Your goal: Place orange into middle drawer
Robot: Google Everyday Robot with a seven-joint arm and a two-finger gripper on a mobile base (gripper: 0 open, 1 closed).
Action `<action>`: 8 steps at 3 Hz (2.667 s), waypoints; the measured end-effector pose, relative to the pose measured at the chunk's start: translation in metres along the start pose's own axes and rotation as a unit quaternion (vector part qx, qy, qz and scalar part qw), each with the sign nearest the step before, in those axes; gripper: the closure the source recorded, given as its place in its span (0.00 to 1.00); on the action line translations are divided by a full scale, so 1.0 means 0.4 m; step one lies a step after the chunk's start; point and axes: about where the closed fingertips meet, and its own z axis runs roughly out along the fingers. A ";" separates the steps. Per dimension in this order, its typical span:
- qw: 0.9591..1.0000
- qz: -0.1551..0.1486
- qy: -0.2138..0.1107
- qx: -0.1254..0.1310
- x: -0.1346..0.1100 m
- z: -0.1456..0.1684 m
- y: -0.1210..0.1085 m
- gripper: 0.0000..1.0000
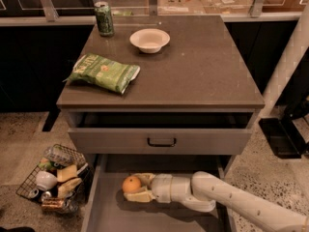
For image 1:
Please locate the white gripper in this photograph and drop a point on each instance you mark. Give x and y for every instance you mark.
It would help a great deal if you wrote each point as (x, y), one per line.
(161, 188)

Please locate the orange fruit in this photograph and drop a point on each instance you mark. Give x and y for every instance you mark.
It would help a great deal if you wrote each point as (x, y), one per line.
(131, 184)

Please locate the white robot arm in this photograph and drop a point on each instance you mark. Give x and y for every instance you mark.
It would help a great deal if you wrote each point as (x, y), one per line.
(202, 190)

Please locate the grey middle drawer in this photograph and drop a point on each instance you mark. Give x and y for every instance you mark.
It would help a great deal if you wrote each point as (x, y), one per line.
(108, 211)

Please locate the grey drawer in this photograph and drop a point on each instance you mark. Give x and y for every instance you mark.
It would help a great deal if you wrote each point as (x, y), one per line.
(108, 211)
(160, 141)

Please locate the grey top drawer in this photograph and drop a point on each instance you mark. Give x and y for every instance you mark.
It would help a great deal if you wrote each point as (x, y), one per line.
(160, 141)

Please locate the grey drawer cabinet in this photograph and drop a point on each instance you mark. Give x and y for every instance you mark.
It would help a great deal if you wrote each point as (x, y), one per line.
(197, 81)

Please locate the yellow sponge in basket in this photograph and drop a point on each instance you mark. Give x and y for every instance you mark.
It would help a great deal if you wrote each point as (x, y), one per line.
(66, 173)

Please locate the clear plastic bottle in basket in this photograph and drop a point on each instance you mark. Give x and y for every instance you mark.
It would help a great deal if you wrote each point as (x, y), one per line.
(58, 155)

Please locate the white bowl in basket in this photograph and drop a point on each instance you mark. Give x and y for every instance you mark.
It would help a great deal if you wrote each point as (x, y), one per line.
(45, 180)

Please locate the green chip bag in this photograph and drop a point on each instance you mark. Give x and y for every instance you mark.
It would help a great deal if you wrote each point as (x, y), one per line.
(105, 73)

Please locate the white ceramic bowl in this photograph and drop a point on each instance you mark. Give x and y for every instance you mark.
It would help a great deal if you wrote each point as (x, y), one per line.
(149, 40)

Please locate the green soda can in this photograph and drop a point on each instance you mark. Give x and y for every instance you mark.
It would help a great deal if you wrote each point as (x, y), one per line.
(104, 19)

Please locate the cardboard box left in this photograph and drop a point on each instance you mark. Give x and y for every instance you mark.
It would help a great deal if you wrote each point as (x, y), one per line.
(180, 7)

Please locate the black wire basket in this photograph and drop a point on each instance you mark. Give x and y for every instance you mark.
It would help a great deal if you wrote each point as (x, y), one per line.
(65, 197)

